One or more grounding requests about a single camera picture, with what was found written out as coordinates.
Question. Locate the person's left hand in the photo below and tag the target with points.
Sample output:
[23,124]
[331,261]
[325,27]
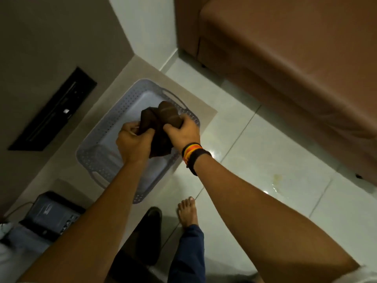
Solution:
[134,145]

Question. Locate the person's right hand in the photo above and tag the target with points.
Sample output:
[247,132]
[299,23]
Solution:
[185,133]

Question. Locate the person's left thumb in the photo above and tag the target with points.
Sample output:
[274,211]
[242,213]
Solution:
[147,136]

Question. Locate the person's right thumb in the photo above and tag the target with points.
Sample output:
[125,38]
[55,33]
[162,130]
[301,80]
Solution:
[172,131]

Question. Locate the dark brown cloth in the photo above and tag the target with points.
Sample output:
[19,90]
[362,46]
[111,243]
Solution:
[159,126]

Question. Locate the person's right forearm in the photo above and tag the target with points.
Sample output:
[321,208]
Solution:
[265,229]

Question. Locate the person's left forearm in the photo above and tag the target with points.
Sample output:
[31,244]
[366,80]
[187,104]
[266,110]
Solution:
[88,226]

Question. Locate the striped wristband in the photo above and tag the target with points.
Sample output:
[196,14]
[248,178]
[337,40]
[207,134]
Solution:
[190,152]

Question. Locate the black wristband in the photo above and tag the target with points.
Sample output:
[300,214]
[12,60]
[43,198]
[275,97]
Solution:
[198,160]

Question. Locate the grey perforated plastic basket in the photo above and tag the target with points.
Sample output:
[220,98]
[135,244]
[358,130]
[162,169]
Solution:
[112,156]

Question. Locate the person's bare foot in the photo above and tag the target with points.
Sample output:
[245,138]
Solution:
[187,212]

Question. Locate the black electronic box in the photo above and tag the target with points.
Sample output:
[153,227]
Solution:
[50,216]

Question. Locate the person's blue trouser leg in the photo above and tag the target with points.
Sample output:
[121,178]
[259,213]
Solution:
[188,256]

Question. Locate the brown leather sofa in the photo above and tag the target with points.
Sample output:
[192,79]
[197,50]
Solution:
[294,61]

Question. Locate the black wall panel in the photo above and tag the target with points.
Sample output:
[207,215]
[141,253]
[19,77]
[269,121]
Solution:
[53,111]

